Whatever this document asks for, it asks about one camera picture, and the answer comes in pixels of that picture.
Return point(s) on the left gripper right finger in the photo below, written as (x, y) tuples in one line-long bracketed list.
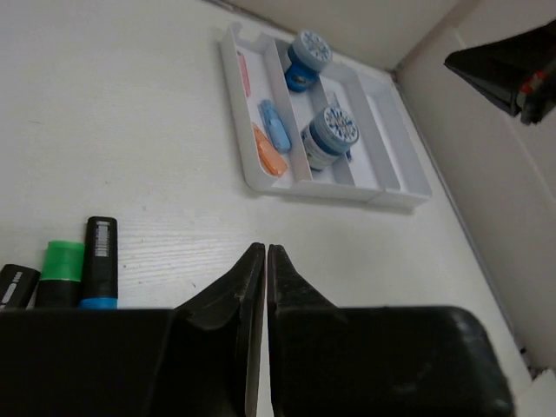
[(326, 360)]

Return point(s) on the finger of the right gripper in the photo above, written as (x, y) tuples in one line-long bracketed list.
[(516, 74)]

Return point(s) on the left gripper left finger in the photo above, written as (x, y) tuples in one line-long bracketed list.
[(199, 359)]

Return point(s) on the blue putty jar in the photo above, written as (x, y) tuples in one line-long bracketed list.
[(328, 136), (305, 58)]

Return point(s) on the orange correction tape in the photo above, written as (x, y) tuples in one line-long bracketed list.
[(270, 159)]

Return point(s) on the white plastic organizer tray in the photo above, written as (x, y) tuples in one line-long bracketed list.
[(382, 169)]

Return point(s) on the blue correction tape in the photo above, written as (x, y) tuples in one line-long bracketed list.
[(274, 126)]

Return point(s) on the pink correction tape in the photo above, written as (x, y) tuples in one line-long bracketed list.
[(244, 72)]

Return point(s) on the blue highlighter marker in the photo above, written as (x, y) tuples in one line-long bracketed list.
[(100, 264)]

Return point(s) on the green highlighter marker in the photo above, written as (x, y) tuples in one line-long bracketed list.
[(59, 285)]

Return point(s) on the black marker pen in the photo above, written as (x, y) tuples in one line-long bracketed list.
[(18, 284)]

